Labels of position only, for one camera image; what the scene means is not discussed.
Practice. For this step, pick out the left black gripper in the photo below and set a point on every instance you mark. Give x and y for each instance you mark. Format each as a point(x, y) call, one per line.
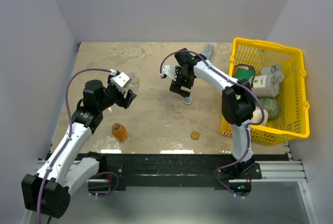
point(122, 101)

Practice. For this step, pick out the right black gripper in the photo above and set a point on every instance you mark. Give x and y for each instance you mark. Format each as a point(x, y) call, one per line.
point(177, 88)

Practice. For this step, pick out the silver bottle cap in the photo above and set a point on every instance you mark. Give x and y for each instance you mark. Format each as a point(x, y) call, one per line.
point(188, 100)

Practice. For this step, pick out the clear glass bottle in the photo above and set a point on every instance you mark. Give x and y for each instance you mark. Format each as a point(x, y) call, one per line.
point(133, 83)

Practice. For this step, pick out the orange juice bottle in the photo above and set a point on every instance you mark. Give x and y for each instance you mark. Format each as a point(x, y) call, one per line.
point(119, 132)

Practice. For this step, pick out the brown bottle cap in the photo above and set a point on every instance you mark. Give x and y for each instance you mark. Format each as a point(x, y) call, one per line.
point(195, 135)

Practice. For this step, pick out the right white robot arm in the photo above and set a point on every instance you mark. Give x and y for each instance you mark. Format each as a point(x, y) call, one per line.
point(237, 99)

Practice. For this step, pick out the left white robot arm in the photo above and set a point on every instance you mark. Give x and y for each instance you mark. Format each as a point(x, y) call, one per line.
point(50, 189)

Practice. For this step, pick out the silver rectangular box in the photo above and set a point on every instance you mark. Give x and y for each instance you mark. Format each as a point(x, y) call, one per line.
point(208, 51)

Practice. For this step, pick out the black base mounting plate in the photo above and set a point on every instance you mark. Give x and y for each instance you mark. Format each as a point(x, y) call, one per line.
point(120, 171)

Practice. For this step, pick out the pink toilet paper roll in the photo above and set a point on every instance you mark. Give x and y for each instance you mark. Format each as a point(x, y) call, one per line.
point(257, 116)

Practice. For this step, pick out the white labelled jar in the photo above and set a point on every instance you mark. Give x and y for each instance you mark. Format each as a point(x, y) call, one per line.
point(265, 85)

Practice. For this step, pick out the green round sponge ball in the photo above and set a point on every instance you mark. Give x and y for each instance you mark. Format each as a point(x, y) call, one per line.
point(272, 106)

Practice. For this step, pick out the yellow plastic basket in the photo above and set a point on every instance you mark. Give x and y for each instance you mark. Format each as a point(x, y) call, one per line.
point(293, 121)

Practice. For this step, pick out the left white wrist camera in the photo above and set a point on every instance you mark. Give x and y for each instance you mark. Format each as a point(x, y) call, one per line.
point(119, 79)

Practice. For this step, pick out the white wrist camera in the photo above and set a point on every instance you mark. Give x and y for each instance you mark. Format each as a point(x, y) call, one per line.
point(168, 71)
point(119, 79)

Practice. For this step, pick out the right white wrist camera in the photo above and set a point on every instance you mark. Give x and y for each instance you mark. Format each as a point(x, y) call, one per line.
point(168, 71)

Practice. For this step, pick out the aluminium rail frame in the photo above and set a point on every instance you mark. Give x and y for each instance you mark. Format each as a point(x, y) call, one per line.
point(274, 168)

